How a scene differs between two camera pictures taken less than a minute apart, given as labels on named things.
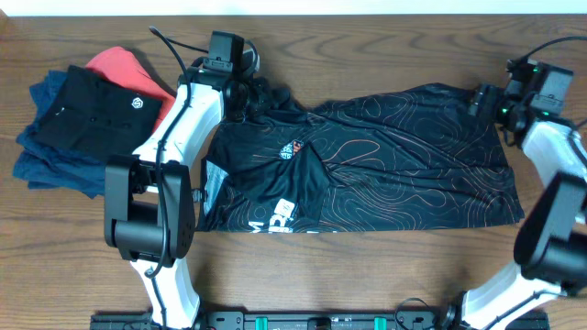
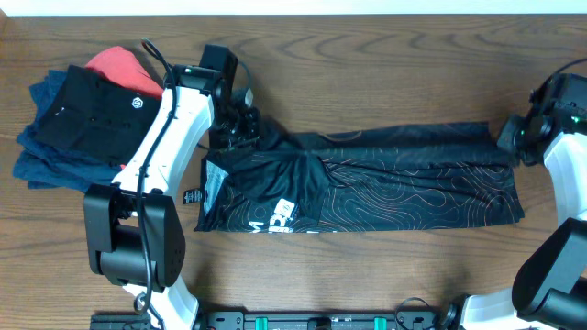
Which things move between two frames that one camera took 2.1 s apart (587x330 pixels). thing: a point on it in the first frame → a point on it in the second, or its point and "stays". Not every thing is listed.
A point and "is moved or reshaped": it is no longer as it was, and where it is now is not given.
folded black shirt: (94, 115) stays
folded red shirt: (117, 65) stays
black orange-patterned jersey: (423, 157) is moved or reshaped
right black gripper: (482, 103) → (506, 138)
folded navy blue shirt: (45, 166) stays
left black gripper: (264, 94) → (245, 126)
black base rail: (321, 321) stays
